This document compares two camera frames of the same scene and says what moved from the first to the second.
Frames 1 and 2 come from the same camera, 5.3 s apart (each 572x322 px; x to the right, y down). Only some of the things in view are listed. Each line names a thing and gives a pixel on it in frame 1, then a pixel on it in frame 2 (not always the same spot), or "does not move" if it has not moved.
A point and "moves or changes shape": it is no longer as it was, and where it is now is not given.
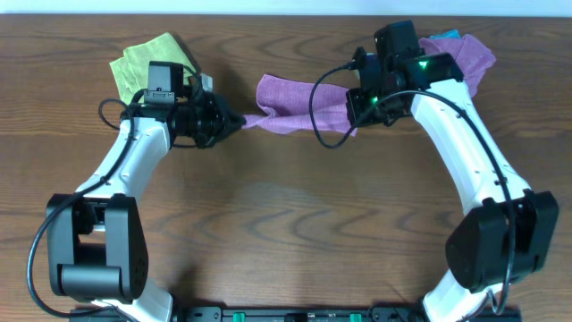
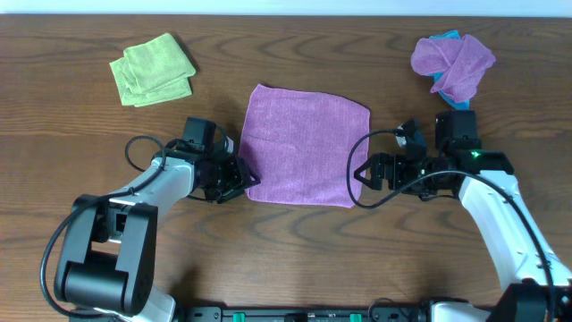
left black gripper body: x=216 y=121 to x=234 y=174
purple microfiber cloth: x=284 y=105 moves or changes shape
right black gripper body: x=363 y=101 to x=403 y=171
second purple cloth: x=471 y=58 does not move
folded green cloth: x=131 y=72 does not move
